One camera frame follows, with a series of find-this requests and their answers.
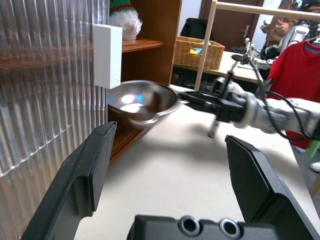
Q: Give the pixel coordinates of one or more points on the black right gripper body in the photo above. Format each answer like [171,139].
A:
[230,110]

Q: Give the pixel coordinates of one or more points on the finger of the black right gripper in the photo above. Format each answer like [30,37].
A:
[197,95]
[202,106]

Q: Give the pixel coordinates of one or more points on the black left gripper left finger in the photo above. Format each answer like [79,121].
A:
[72,180]

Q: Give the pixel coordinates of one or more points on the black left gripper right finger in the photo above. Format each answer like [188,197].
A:
[265,185]

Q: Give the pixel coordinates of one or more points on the stainless steel bowl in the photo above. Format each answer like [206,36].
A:
[135,100]

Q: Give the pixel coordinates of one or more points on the plush toy with white fur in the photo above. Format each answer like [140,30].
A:
[125,20]

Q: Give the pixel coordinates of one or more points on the brown wooden cabinet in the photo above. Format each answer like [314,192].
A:
[155,22]

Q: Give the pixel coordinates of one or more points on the ribbed clear cabinet door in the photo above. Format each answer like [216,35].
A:
[45,87]

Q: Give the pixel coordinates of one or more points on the woven wicker basket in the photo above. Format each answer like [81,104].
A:
[197,57]

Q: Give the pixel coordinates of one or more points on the white background table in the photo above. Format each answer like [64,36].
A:
[232,67]

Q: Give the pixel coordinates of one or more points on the yellow and blue item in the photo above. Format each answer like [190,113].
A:
[196,51]

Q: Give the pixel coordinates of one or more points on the green foam tube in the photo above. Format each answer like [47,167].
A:
[313,148]

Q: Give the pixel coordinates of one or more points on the black bag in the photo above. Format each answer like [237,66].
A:
[193,27]

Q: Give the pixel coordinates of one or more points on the brown room door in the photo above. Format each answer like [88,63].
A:
[232,27]

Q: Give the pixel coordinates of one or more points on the red t-shirt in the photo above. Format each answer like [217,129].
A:
[297,72]

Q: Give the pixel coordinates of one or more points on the person in brown clothes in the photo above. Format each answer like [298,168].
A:
[282,26]

